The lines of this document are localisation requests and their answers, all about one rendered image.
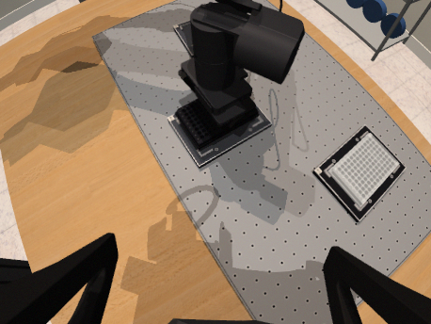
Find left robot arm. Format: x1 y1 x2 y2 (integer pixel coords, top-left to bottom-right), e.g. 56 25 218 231
190 0 305 85

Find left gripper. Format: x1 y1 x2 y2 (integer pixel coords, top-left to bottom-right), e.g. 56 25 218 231
178 53 256 133

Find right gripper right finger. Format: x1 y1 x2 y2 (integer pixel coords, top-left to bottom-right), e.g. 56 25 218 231
323 246 431 324

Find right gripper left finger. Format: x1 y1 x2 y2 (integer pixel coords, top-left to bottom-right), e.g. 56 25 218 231
0 233 119 324

